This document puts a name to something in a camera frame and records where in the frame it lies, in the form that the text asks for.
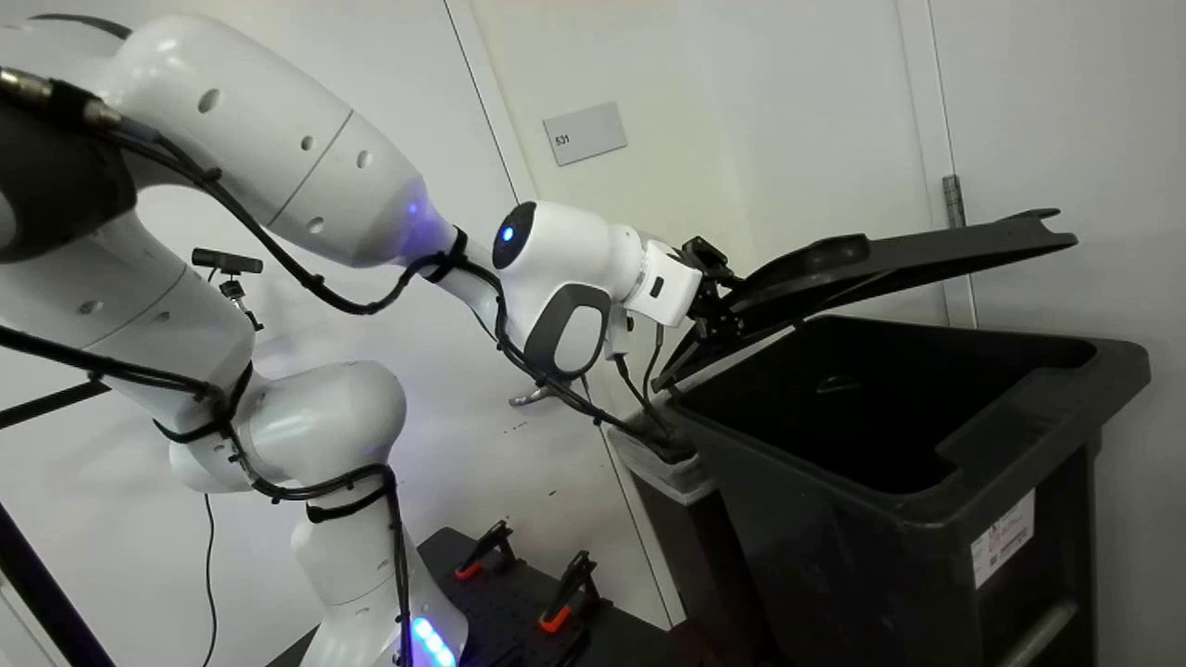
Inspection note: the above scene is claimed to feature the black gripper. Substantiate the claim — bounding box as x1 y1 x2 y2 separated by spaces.
677 236 742 345

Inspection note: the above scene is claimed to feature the black bin lid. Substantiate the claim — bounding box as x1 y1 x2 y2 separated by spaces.
656 206 1075 388

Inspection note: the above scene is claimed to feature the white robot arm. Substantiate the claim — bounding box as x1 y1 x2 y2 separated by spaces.
0 15 707 667

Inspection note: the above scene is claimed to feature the small bin with plastic liner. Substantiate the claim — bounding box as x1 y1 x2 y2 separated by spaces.
613 415 755 667

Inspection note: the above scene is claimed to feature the black wheeled bin body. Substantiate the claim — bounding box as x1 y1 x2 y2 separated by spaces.
658 320 1148 667

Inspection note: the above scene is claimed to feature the white label on bin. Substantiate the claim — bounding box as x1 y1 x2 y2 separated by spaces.
971 492 1036 585

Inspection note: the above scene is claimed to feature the silver door hinge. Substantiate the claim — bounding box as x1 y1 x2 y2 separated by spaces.
943 173 966 228

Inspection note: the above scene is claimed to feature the black clamp with orange grip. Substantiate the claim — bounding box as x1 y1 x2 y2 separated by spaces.
451 521 515 580

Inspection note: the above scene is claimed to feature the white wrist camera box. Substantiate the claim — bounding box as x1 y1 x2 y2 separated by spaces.
626 242 700 325

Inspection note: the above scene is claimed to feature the white wall plate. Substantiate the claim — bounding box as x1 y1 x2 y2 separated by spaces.
546 104 626 168

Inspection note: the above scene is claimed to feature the black camera on stand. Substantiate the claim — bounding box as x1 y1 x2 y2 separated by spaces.
190 247 264 331

